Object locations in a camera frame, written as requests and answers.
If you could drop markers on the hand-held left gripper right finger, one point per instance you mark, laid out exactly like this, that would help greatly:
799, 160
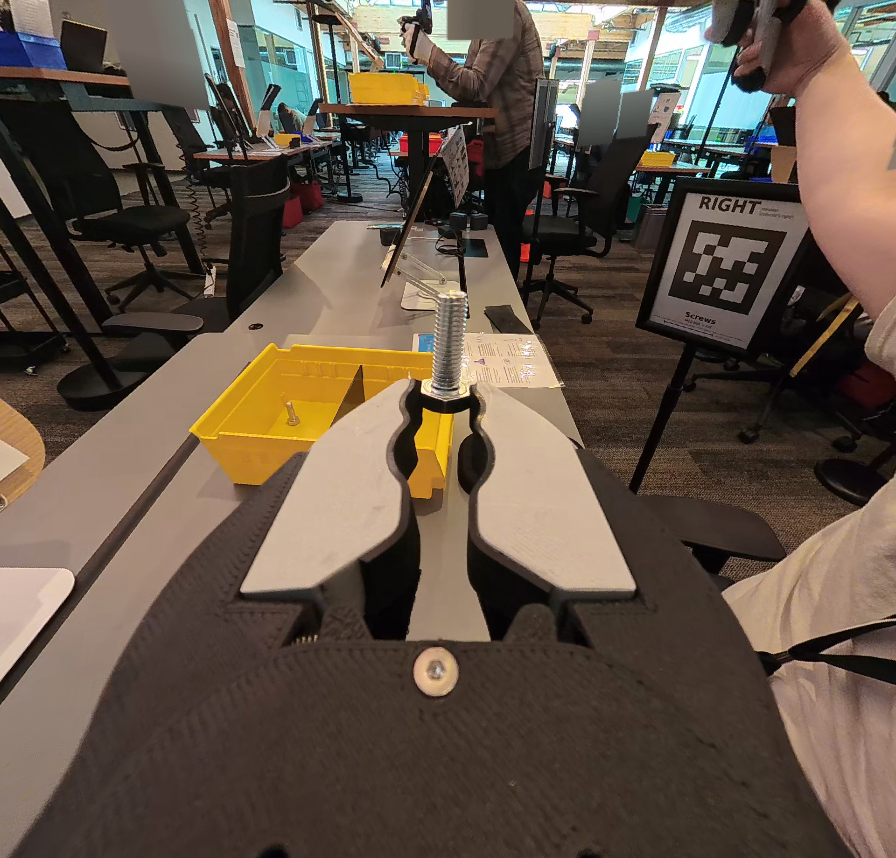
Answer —
553, 515

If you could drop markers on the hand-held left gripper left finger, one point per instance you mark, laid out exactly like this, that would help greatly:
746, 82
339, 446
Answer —
329, 508

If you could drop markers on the yellow plastic bin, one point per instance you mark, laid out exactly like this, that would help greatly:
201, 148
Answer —
385, 88
238, 445

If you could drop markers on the silver hex bolt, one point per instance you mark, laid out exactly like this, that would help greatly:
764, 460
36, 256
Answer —
446, 340
292, 416

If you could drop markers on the person's right forearm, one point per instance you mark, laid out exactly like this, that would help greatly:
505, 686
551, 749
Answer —
854, 172

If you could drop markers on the person's right hand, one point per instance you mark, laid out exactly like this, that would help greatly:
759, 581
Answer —
815, 53

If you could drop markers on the black sign stand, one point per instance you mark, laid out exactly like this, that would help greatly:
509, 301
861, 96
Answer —
661, 417

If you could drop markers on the laminated paper sheet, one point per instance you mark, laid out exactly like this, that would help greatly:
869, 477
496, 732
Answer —
511, 361

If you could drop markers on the black office chair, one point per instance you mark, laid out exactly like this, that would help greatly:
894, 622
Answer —
133, 225
714, 529
560, 232
259, 242

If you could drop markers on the black flat pad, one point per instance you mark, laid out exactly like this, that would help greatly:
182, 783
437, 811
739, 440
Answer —
507, 319

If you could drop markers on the white board stand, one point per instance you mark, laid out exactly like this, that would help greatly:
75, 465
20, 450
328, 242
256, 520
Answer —
420, 298

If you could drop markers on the black rod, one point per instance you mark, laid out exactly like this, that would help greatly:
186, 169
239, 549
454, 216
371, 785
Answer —
463, 291

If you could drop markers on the grey waste bin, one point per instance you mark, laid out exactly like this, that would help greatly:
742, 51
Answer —
651, 228

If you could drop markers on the framed marker sign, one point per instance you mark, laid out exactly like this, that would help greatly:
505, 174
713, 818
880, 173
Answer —
721, 263

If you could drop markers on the black pole stand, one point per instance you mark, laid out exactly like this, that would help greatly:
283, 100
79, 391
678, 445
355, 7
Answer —
98, 389

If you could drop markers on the black square pad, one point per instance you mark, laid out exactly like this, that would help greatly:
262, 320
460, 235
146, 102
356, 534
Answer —
469, 248

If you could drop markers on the white stand base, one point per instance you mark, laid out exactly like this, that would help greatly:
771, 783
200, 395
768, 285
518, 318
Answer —
28, 613

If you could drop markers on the round wooden table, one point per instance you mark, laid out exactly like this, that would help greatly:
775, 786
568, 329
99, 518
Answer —
21, 424

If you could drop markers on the dark display board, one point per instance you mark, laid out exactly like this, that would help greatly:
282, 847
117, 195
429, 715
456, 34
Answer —
455, 162

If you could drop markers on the wooden standing desk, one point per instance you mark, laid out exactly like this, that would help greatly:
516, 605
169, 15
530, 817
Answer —
406, 110
63, 75

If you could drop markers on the blue plastic bin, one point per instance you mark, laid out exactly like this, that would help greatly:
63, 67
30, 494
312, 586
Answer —
35, 52

